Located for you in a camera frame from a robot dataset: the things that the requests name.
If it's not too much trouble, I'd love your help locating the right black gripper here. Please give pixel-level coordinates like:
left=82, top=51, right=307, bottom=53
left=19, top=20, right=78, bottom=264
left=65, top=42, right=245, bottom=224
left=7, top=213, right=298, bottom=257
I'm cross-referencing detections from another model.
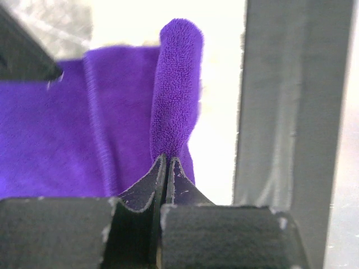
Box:
left=1, top=6, right=62, bottom=81

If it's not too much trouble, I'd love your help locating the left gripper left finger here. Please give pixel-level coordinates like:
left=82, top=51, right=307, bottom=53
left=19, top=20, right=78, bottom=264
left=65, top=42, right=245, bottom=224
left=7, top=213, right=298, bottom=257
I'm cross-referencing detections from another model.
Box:
left=1, top=155, right=167, bottom=268

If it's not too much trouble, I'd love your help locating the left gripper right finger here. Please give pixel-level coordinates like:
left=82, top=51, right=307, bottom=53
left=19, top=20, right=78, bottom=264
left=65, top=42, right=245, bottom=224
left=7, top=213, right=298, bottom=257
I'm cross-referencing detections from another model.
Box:
left=160, top=157, right=309, bottom=268

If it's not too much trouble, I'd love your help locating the purple towel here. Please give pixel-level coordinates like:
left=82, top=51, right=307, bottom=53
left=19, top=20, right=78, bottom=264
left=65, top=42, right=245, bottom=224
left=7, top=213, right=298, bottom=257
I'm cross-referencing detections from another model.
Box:
left=1, top=19, right=203, bottom=198

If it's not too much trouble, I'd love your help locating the black base bar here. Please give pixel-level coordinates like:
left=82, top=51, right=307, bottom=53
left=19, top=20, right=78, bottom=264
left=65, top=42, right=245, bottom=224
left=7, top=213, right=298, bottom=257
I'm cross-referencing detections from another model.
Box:
left=233, top=1, right=355, bottom=268

